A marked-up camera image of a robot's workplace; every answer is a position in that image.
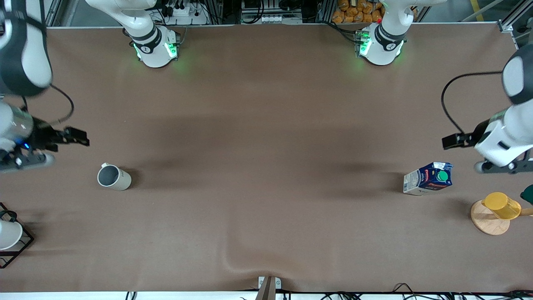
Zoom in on blue white milk carton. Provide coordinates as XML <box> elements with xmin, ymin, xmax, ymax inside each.
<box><xmin>403</xmin><ymin>162</ymin><xmax>453</xmax><ymax>196</ymax></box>

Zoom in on beige mug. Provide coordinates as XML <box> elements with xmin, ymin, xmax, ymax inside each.
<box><xmin>97</xmin><ymin>162</ymin><xmax>132</xmax><ymax>192</ymax></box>

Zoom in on yellow plastic cup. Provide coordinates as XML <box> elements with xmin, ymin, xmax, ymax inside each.
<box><xmin>482</xmin><ymin>192</ymin><xmax>522</xmax><ymax>220</ymax></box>

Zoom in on white cup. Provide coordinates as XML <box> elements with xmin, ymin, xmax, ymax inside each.
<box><xmin>0</xmin><ymin>220</ymin><xmax>24</xmax><ymax>251</ymax></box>

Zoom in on round wooden mug stand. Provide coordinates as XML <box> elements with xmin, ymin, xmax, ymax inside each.
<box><xmin>471</xmin><ymin>200</ymin><xmax>533</xmax><ymax>236</ymax></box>

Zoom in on orange packaged snacks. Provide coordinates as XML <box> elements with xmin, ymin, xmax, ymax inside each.
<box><xmin>331</xmin><ymin>0</ymin><xmax>384</xmax><ymax>24</ymax></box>

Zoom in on white power strip with plugs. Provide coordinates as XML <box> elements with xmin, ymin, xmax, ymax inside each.
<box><xmin>160</xmin><ymin>0</ymin><xmax>209</xmax><ymax>25</ymax></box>

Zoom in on small white power strip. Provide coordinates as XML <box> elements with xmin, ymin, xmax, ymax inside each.
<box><xmin>260</xmin><ymin>14</ymin><xmax>293</xmax><ymax>24</ymax></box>

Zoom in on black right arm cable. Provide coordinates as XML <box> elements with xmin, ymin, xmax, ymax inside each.
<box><xmin>20</xmin><ymin>83</ymin><xmax>75</xmax><ymax>125</ymax></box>

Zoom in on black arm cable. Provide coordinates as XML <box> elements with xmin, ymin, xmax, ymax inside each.
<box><xmin>20</xmin><ymin>83</ymin><xmax>75</xmax><ymax>125</ymax></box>
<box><xmin>441</xmin><ymin>71</ymin><xmax>504</xmax><ymax>135</ymax></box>

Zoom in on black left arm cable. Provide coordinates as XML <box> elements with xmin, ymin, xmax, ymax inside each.
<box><xmin>441</xmin><ymin>71</ymin><xmax>504</xmax><ymax>135</ymax></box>

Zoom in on black wire rack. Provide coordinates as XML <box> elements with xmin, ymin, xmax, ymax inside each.
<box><xmin>0</xmin><ymin>202</ymin><xmax>35</xmax><ymax>269</ymax></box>

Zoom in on aluminium frame post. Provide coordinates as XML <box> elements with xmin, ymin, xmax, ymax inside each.
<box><xmin>44</xmin><ymin>0</ymin><xmax>67</xmax><ymax>28</ymax></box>
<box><xmin>468</xmin><ymin>0</ymin><xmax>533</xmax><ymax>34</ymax></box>

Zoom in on grey metal table bracket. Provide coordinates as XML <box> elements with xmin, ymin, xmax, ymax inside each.
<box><xmin>255</xmin><ymin>276</ymin><xmax>282</xmax><ymax>300</ymax></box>

